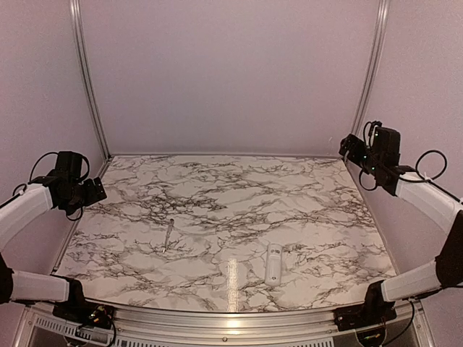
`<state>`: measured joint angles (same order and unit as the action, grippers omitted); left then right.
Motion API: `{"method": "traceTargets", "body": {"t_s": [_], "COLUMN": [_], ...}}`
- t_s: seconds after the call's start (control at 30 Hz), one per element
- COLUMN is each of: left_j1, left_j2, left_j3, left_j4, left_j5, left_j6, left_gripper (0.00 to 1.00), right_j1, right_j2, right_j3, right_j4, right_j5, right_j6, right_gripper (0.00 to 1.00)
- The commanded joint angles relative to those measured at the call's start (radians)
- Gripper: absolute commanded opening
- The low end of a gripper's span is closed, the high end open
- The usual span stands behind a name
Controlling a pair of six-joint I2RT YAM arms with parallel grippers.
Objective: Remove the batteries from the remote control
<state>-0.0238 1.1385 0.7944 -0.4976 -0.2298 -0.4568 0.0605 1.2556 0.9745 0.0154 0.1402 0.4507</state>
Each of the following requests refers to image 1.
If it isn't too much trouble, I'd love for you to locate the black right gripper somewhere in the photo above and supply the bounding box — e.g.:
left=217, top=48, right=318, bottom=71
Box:
left=339, top=133, right=381, bottom=175

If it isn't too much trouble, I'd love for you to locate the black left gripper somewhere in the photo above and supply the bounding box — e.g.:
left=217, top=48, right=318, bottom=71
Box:
left=61, top=176, right=106, bottom=215

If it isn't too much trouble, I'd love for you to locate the white remote control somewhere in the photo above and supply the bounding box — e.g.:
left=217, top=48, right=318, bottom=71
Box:
left=265, top=244, right=283, bottom=286

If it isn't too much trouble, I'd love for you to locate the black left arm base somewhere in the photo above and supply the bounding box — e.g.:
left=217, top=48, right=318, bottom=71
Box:
left=52, top=277, right=115, bottom=330

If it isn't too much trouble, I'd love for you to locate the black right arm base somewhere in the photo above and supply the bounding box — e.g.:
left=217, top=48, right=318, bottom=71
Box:
left=334, top=280, right=397, bottom=331

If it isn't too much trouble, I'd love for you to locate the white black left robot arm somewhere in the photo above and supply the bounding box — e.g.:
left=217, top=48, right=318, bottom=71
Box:
left=1, top=151, right=107, bottom=322

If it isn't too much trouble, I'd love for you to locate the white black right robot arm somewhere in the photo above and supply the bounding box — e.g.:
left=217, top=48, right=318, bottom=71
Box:
left=339, top=121, right=462, bottom=324

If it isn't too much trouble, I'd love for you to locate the right aluminium frame post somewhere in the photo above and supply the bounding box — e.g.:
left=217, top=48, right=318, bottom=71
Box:
left=351, top=0, right=391, bottom=135

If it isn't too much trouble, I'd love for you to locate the aluminium frame post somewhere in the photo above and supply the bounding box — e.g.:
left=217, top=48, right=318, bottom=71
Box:
left=351, top=0, right=391, bottom=135
left=69, top=0, right=111, bottom=161

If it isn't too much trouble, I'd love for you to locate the clear handle tester screwdriver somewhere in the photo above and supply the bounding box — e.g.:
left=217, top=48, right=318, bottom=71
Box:
left=162, top=218, right=174, bottom=253

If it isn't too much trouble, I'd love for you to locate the aluminium front frame rail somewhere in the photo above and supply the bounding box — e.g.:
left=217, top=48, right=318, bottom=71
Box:
left=21, top=299, right=435, bottom=347

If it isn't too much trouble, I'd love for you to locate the left aluminium frame post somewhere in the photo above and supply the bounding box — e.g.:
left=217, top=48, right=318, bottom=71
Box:
left=69, top=0, right=111, bottom=161

